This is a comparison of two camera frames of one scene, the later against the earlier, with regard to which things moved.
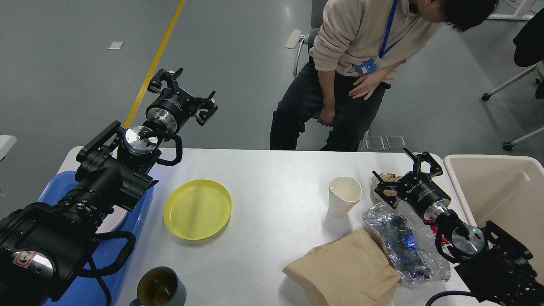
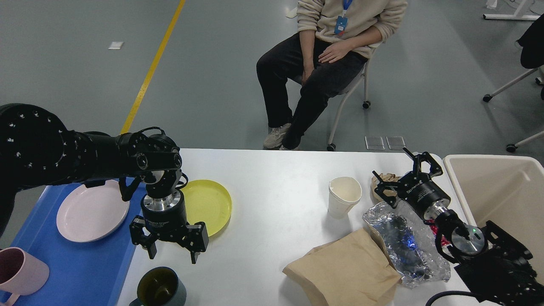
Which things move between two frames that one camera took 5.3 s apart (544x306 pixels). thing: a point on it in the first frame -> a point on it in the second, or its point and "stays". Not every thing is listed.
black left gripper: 172,108 -> 166,218
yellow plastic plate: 196,209 stays
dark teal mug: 160,286 stays
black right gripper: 416,189 stays
